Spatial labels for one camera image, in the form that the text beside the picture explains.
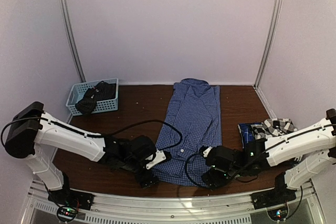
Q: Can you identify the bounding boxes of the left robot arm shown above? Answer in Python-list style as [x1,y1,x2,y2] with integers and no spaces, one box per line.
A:
[1,102,167,205]

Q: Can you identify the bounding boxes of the black white plaid shirt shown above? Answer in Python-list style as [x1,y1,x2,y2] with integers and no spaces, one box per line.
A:
[248,118,298,141]

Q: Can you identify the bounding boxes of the blue small-check shirt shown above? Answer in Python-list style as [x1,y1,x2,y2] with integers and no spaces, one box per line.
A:
[153,78,222,186]

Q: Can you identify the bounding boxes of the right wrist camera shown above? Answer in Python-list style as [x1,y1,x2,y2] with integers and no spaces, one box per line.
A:
[200,146,212,158]

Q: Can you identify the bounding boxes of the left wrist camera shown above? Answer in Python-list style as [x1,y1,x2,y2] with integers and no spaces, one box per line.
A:
[145,150,172,170]

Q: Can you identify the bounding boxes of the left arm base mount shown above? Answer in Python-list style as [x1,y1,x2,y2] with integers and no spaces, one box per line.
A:
[45,173,94,223]

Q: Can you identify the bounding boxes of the light blue plastic basket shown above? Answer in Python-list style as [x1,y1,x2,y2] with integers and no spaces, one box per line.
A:
[66,78,119,116]

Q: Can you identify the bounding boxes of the blue plaid folded shirt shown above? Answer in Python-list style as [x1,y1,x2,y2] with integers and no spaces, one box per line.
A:
[237,122,265,149]

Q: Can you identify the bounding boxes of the aluminium frame post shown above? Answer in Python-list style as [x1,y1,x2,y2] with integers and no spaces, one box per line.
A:
[59,0,86,82]
[254,0,283,90]

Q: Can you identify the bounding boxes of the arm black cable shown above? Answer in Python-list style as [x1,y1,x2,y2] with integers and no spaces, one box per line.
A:
[184,145,266,188]
[0,120,183,154]

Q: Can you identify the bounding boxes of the front aluminium rail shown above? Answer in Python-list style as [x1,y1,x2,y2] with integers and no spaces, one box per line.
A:
[18,180,327,223]

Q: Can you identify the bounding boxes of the right aluminium frame post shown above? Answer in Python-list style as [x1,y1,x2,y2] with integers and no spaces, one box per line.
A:
[254,0,283,90]

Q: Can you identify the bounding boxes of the left aluminium frame post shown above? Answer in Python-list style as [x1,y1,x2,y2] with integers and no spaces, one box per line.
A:
[59,0,86,82]

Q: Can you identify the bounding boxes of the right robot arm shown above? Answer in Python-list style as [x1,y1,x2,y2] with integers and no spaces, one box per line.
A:
[201,109,335,204]

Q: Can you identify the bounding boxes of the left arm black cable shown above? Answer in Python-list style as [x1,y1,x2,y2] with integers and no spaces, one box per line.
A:
[0,120,183,154]

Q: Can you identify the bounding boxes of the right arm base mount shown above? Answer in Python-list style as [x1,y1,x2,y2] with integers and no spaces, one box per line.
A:
[251,172,297,222]

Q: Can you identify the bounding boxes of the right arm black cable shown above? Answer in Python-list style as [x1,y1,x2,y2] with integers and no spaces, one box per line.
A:
[184,145,266,188]

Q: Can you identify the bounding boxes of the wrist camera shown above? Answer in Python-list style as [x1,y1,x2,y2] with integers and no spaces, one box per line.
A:
[145,150,172,170]
[200,146,212,158]

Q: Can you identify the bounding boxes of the black garment in basket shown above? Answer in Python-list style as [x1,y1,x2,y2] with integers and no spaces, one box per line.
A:
[75,81,117,115]

